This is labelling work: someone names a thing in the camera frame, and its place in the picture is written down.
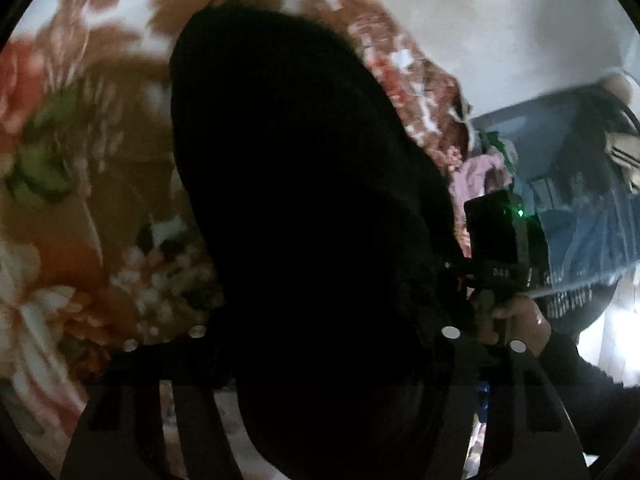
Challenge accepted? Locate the black orange graffiti hoodie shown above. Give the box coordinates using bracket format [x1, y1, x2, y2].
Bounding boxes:
[170, 6, 461, 479]

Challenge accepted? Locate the person's right hand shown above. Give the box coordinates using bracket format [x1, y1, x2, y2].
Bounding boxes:
[474, 292, 552, 358]

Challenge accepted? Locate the pink garment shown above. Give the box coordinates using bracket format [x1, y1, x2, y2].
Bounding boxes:
[449, 148, 512, 258]

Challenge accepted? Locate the blue fabric wardrobe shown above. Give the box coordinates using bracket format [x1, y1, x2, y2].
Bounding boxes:
[470, 84, 640, 331]

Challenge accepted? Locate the beige striped hanging garment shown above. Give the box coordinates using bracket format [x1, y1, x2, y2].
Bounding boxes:
[605, 133, 640, 194]

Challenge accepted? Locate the floral brown bed blanket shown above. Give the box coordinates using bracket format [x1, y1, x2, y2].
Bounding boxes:
[1, 0, 470, 479]

